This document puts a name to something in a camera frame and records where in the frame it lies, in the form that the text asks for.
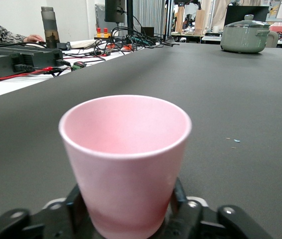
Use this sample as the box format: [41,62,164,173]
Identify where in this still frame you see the pink plastic cup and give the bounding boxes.
[58,94,192,239]

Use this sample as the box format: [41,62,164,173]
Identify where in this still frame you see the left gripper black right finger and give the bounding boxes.
[155,178,274,239]

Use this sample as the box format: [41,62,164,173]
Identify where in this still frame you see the small black box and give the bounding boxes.
[141,26,155,37]

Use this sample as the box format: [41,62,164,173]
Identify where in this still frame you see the black power supply box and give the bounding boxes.
[0,44,64,84]

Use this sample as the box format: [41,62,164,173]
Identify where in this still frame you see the yellow box with red buttons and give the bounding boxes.
[94,27,112,40]

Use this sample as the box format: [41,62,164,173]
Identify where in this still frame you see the bystander bare hand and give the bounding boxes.
[23,34,45,43]

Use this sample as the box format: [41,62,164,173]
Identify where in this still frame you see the red wire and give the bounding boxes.
[0,66,54,81]

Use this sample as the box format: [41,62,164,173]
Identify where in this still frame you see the tangled black cables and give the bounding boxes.
[91,26,179,57]

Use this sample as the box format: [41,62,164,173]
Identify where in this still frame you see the black standing monitor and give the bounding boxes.
[224,5,270,27]

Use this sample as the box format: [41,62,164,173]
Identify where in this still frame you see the black monitor pole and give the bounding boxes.
[126,0,135,35]

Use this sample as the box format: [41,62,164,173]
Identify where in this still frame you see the dark grey table mat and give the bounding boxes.
[0,42,282,239]

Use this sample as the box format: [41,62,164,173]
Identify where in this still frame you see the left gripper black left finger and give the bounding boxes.
[0,184,99,239]

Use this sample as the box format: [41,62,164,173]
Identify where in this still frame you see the black hanging monitor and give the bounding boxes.
[105,0,126,23]

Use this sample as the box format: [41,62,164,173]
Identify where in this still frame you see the grey translucent water bottle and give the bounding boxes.
[40,6,61,49]

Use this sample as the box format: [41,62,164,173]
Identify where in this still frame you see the sage green cooking pot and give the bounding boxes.
[220,23,279,54]

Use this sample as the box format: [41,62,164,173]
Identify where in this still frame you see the green terminal connector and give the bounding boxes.
[70,61,87,72]

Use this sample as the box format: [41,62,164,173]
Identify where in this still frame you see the glass lid with gold knob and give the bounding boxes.
[224,14,271,29]

